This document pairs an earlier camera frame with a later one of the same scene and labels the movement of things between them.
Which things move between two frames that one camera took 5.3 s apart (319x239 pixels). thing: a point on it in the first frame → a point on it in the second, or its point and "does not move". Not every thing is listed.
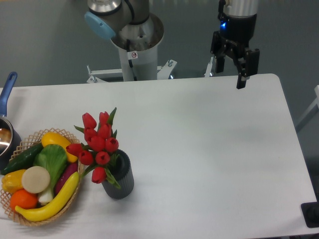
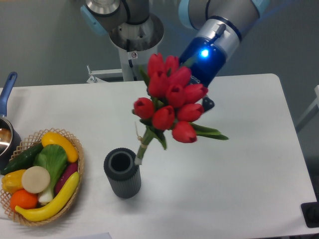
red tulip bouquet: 97,147 → 173,104
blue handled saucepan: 10,142 does not move
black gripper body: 235,35 → 207,103
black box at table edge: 310,212 does not move
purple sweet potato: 71,169 does not move
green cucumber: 24,161 does not move
